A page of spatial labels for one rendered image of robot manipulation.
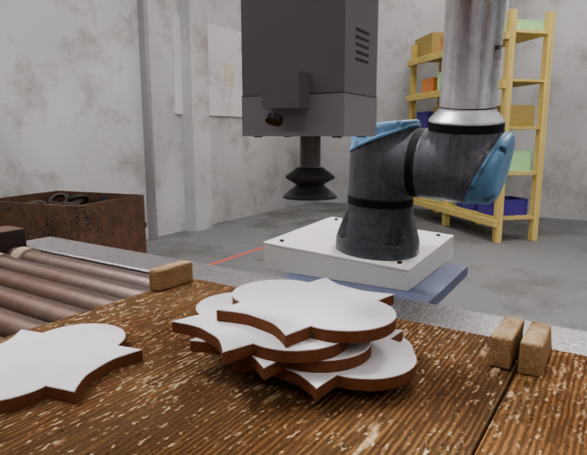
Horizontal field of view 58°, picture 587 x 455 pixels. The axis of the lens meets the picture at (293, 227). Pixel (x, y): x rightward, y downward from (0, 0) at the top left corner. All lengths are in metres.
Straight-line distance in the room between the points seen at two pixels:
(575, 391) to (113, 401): 0.33
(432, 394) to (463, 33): 0.57
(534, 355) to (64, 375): 0.35
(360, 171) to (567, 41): 7.16
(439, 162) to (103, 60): 4.92
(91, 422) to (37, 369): 0.08
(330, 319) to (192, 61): 5.90
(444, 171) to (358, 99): 0.48
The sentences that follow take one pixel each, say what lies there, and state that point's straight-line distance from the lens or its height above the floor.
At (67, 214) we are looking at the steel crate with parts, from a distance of 3.87.
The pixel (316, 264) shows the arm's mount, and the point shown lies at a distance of 0.93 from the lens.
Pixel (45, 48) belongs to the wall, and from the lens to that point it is 5.22.
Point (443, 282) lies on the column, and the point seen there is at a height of 0.87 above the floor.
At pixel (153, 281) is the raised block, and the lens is 0.65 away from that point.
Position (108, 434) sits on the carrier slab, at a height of 0.94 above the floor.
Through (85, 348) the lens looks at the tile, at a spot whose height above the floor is 0.95.
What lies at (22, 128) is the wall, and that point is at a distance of 5.02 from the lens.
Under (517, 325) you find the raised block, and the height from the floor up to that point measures 0.96.
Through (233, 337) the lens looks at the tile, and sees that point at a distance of 0.39.
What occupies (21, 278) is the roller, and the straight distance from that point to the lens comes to 0.84.
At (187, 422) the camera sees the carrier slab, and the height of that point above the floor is 0.94.
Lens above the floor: 1.12
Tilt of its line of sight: 10 degrees down
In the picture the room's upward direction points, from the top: straight up
